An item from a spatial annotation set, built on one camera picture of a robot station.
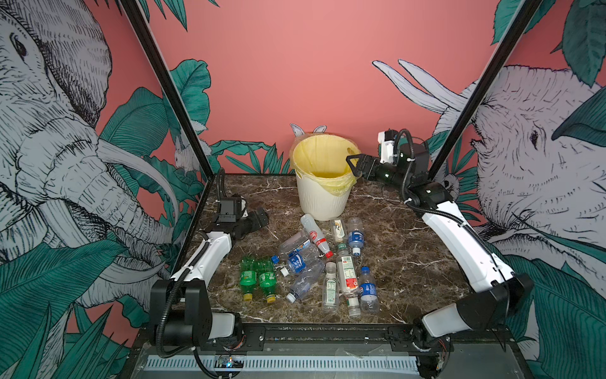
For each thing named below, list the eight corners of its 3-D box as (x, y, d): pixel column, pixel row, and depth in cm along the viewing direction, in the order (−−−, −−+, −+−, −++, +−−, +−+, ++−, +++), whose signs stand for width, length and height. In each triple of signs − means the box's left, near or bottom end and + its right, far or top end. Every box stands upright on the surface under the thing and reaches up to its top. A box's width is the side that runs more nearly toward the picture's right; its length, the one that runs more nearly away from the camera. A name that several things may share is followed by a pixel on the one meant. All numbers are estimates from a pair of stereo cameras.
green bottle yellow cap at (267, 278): (260, 304, 82) (258, 300, 78) (260, 263, 92) (258, 257, 88) (277, 302, 83) (276, 297, 78) (275, 261, 92) (274, 255, 88)
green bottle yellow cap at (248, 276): (242, 302, 83) (238, 298, 79) (243, 262, 93) (240, 256, 88) (258, 300, 84) (255, 295, 79) (257, 260, 93) (255, 254, 89)
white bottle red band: (323, 261, 93) (324, 255, 89) (299, 223, 104) (298, 216, 100) (333, 256, 94) (334, 250, 90) (308, 219, 106) (308, 212, 102)
